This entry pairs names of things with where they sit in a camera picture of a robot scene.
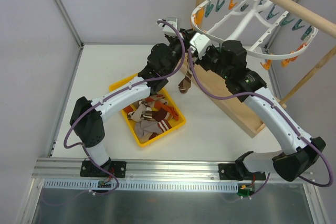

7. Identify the brown argyle sock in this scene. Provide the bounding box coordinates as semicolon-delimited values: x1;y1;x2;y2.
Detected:
178;59;193;94

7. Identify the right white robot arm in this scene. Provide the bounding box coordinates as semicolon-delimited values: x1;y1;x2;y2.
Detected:
188;40;333;184

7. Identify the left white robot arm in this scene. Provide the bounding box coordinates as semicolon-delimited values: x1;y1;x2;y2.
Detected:
69;29;195;177

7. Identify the wooden hanger stand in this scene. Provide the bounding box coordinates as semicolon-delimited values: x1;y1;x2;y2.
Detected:
178;0;336;138

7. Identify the white round clip hanger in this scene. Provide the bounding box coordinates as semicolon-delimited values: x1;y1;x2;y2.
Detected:
191;0;319;67

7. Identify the orange sock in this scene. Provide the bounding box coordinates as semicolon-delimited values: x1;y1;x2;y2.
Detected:
154;101;179;121

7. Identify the orange clothes peg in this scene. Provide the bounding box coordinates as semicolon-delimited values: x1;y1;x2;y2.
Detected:
260;60;272;71
228;0;238;10

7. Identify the dark red sock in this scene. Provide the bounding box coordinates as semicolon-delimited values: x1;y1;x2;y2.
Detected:
149;109;172;122

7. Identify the yellow plastic tray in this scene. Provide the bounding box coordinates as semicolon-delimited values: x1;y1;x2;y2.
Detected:
121;88;186;147

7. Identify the grey sock with striped cuff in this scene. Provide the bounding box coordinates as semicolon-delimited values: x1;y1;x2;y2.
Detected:
134;120;172;142

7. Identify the green circuit board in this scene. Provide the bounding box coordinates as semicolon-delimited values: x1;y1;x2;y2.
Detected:
237;185;255;198

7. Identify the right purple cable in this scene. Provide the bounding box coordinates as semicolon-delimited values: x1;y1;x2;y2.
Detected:
188;48;334;187

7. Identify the purple cable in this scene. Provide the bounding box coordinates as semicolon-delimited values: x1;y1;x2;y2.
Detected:
188;48;334;187
64;20;186;151

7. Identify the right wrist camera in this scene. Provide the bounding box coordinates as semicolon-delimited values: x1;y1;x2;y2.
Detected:
190;32;212;60

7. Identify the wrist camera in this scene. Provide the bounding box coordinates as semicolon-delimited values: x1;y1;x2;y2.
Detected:
158;17;179;36
190;32;212;60

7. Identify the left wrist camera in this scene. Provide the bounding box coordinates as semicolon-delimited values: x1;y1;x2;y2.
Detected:
158;17;179;36

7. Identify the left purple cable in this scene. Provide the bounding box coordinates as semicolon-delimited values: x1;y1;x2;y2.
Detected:
64;20;186;151

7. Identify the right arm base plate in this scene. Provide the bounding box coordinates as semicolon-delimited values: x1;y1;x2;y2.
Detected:
218;163;240;181

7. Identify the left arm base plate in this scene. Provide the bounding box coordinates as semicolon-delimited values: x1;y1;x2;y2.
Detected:
80;160;127;178

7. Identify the aluminium mounting rail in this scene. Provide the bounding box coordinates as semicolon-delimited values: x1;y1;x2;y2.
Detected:
31;157;314;183

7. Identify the perforated cable duct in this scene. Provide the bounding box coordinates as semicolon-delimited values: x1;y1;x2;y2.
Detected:
44;179;238;193

